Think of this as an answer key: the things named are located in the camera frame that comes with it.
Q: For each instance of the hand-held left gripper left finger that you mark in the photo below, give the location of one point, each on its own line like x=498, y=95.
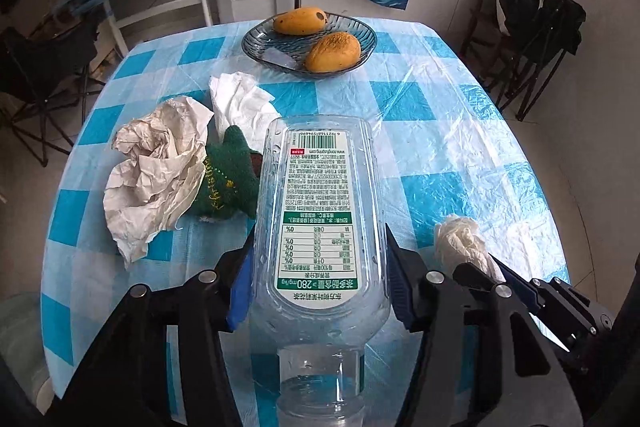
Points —
x=240, y=292

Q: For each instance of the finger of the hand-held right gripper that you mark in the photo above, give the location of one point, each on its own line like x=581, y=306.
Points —
x=522, y=287
x=472, y=274

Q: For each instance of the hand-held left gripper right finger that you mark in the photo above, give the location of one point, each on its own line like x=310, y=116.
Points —
x=400, y=287

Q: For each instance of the white tissue wad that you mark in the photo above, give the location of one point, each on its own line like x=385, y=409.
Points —
x=460, y=239

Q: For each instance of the clear plastic bottle green label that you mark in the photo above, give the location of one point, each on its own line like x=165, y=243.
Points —
x=320, y=207

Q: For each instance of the green plush toy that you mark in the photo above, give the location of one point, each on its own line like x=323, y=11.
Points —
x=225, y=177

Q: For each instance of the blue checked plastic tablecloth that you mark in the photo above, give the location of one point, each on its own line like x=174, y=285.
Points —
x=450, y=132

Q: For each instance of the crumpled beige paper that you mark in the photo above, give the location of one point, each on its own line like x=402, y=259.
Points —
x=150, y=167

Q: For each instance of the white tissue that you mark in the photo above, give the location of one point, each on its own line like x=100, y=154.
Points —
x=240, y=107

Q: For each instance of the pale green cushion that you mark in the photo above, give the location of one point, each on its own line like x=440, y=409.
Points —
x=20, y=337

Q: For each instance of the brown-speckled yellow mango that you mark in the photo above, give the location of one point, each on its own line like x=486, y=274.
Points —
x=332, y=52

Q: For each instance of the dark glass dish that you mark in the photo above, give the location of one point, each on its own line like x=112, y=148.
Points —
x=265, y=47

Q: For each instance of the black clothing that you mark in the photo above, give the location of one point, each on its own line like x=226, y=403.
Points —
x=550, y=22

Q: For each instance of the black folding chair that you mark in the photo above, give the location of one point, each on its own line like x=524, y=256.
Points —
x=40, y=62

